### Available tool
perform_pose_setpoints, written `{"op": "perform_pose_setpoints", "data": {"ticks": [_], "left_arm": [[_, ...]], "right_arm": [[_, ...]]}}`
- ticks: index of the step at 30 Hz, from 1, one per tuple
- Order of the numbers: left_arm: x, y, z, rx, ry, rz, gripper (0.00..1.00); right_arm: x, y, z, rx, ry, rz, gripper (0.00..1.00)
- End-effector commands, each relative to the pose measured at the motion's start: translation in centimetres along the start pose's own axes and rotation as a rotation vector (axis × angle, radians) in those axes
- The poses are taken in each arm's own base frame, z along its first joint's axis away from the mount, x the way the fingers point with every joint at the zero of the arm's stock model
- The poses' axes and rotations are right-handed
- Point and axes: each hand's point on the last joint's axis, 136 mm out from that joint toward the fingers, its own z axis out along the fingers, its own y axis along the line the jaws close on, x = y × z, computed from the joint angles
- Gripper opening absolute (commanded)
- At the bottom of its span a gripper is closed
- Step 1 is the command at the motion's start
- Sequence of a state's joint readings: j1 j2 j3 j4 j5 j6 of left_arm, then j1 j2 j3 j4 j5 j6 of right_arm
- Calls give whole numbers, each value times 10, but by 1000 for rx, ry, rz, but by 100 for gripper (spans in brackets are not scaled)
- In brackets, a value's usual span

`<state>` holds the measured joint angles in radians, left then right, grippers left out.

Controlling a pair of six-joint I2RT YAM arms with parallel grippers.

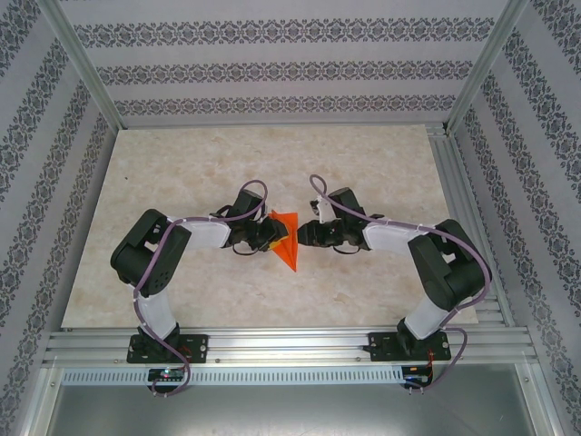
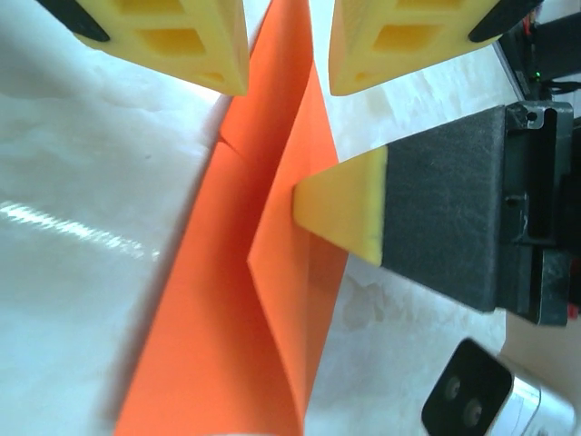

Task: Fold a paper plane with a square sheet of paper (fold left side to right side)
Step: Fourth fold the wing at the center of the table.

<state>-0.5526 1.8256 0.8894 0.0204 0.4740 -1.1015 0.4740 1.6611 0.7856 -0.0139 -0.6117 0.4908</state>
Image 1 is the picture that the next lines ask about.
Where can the aluminium mounting rail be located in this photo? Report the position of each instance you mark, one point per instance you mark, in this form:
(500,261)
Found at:
(290,345)

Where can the orange paper sheet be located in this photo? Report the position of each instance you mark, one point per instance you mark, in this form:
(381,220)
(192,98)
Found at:
(290,252)

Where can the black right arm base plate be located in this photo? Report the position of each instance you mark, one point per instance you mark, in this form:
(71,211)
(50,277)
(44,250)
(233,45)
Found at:
(381,347)

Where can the grey metal panel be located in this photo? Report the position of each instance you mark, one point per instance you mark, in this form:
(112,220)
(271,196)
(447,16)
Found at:
(290,413)

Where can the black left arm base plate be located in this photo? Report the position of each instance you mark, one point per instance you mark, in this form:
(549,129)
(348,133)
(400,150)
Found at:
(195,347)

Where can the aluminium side rail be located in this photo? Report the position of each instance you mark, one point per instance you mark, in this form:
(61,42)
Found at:
(455,181)

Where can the aluminium frame post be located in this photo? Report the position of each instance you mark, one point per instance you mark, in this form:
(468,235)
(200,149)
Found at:
(546,404)
(38,404)
(486,63)
(83,63)

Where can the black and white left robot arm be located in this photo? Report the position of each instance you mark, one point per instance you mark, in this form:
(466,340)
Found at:
(204,234)

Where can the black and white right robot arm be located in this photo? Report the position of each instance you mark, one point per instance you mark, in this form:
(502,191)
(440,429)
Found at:
(386,238)

